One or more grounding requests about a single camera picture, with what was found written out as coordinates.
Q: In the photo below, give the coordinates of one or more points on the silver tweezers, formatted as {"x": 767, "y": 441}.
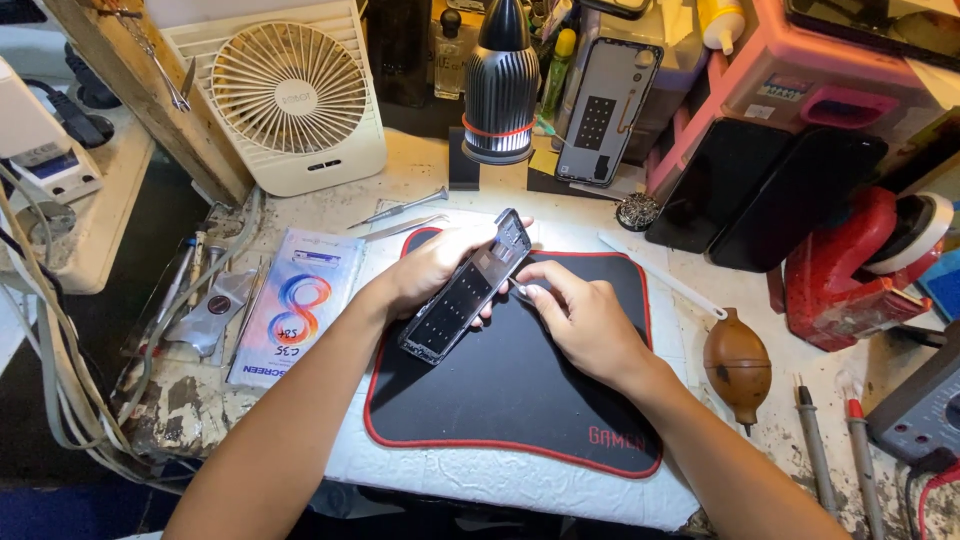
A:
{"x": 405, "y": 227}

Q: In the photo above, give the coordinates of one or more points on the silver foil pouch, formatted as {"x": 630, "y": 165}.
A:
{"x": 210, "y": 315}

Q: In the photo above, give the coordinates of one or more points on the black multimeter probe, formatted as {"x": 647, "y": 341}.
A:
{"x": 816, "y": 450}

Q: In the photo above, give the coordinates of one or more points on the wooden board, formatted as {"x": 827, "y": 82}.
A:
{"x": 150, "y": 97}

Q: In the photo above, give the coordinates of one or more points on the blue box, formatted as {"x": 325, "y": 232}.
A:
{"x": 943, "y": 274}

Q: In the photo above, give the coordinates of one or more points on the silver precision screwdriver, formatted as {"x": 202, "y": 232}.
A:
{"x": 405, "y": 206}

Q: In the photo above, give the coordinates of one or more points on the small metal tool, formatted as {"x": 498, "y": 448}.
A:
{"x": 516, "y": 286}

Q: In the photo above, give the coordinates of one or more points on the black phone frame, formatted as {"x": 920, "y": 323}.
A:
{"x": 461, "y": 307}

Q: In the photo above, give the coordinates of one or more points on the red multimeter probe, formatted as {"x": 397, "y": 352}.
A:
{"x": 862, "y": 457}

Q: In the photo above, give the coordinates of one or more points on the group of small hand tools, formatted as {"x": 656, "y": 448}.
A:
{"x": 191, "y": 277}

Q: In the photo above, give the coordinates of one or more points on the grey multimeter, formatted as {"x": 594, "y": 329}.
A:
{"x": 919, "y": 412}

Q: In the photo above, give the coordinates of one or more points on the person's right hand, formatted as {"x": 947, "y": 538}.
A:
{"x": 600, "y": 322}

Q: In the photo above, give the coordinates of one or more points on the white foam sheet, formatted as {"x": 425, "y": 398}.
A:
{"x": 525, "y": 495}

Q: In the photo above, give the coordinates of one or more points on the person's left hand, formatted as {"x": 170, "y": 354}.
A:
{"x": 427, "y": 266}

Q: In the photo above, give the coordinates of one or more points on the brown rubber air blower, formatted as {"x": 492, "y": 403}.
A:
{"x": 737, "y": 367}

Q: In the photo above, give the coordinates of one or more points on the yellow sticky note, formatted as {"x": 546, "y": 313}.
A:
{"x": 543, "y": 161}

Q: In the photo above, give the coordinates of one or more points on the round tin of screws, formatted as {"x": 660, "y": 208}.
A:
{"x": 637, "y": 211}

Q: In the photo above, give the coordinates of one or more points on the colourful phone screen pouch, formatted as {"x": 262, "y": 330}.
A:
{"x": 300, "y": 307}

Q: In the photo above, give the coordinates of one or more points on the white plastic spudger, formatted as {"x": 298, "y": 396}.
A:
{"x": 660, "y": 276}

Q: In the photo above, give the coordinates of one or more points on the black red-edged mouse pad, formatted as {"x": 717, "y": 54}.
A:
{"x": 510, "y": 405}

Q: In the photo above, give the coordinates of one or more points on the clear glass bottle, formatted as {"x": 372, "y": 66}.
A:
{"x": 449, "y": 60}

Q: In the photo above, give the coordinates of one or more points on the black ribbed lamp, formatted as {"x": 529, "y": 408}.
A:
{"x": 501, "y": 90}

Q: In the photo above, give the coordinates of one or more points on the grey phone back cover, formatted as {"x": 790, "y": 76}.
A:
{"x": 607, "y": 112}

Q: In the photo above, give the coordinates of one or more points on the white side table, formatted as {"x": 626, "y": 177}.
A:
{"x": 97, "y": 217}

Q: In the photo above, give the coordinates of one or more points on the white power adapter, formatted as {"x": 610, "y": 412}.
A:
{"x": 41, "y": 142}

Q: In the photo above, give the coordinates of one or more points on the green yellow-capped bottle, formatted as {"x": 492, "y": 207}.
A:
{"x": 557, "y": 75}

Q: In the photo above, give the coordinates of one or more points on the black phone screen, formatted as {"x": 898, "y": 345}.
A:
{"x": 795, "y": 199}
{"x": 712, "y": 184}

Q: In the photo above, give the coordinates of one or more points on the cream desk fan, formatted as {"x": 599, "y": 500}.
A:
{"x": 289, "y": 90}

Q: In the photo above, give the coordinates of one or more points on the black power plug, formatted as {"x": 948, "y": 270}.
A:
{"x": 79, "y": 120}

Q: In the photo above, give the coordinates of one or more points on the pink plastic drawer unit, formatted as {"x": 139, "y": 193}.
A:
{"x": 817, "y": 67}

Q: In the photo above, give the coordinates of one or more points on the red polishing machine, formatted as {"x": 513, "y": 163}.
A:
{"x": 847, "y": 285}

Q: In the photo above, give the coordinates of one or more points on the hanging metal tweezers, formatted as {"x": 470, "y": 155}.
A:
{"x": 161, "y": 71}

